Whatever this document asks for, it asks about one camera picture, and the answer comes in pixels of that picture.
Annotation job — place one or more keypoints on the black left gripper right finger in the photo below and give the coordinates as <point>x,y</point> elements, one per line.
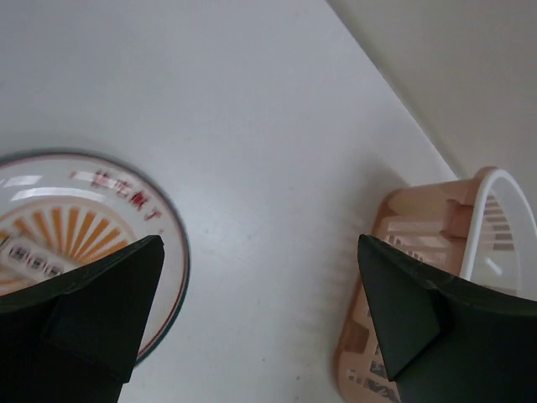
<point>443,338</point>

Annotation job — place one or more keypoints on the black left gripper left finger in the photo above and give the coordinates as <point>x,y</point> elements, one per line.
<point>75,338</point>

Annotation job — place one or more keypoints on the orange sunburst white plate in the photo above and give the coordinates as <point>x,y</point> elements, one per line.
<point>61,209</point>

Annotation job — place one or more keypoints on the white pink dish rack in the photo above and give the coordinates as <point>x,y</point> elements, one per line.
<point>481,229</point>

